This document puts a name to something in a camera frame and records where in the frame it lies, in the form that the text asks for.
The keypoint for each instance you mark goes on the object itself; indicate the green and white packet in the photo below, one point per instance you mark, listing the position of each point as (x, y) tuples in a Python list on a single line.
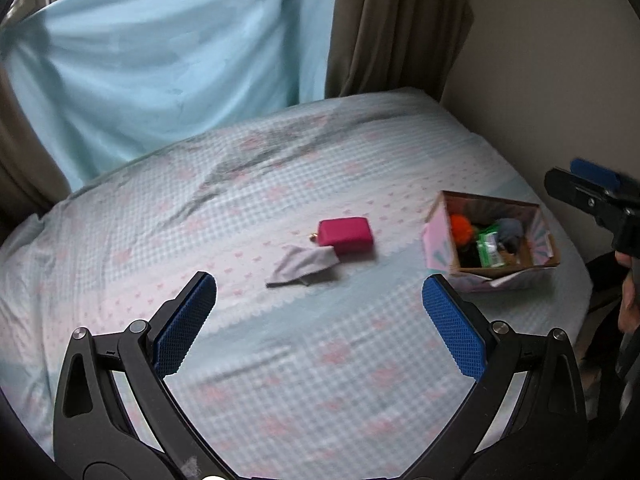
[(489, 250)]

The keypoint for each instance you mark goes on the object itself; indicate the light blue hanging cloth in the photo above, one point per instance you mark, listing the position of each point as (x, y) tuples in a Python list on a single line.
[(165, 60)]

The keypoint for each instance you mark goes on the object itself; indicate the patterned cardboard box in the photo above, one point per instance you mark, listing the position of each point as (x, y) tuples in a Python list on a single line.
[(440, 255)]

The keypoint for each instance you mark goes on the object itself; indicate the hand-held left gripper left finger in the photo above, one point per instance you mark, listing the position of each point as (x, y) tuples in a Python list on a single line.
[(182, 327)]

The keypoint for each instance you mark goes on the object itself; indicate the person's dark clothing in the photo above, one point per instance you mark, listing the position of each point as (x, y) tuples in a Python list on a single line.
[(607, 385)]

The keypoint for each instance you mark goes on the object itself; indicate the grey sock ball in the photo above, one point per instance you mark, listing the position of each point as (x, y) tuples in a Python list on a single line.
[(511, 232)]

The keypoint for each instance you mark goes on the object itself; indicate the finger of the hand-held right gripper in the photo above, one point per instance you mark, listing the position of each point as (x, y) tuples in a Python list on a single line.
[(575, 190), (595, 174)]

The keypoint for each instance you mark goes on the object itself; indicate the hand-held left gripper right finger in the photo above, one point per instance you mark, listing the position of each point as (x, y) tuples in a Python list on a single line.
[(452, 327)]

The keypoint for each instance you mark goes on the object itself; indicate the grey cloth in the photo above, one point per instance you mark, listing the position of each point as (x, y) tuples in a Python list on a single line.
[(300, 266)]

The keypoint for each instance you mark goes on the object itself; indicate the person's right hand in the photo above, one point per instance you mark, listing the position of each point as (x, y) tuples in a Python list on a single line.
[(629, 305)]

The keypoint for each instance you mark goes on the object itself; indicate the brown curtain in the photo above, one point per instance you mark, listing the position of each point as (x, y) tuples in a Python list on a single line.
[(400, 25), (25, 160)]

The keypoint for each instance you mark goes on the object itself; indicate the orange fluffy ball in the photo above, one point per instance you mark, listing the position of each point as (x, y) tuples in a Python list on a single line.
[(461, 227)]

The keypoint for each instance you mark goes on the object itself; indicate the pink pouch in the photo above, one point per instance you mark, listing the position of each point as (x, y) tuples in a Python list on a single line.
[(347, 235)]

